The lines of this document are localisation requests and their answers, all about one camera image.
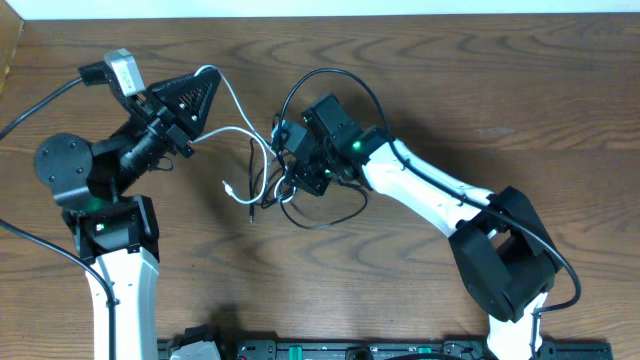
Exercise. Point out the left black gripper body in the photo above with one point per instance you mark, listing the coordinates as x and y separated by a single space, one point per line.
169 139

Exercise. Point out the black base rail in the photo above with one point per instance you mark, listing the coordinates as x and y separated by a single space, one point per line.
400 350

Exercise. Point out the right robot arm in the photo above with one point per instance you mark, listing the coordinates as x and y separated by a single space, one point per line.
505 257

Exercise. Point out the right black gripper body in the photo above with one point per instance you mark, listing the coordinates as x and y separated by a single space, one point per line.
317 174

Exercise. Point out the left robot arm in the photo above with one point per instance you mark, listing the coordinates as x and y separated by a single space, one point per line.
117 234

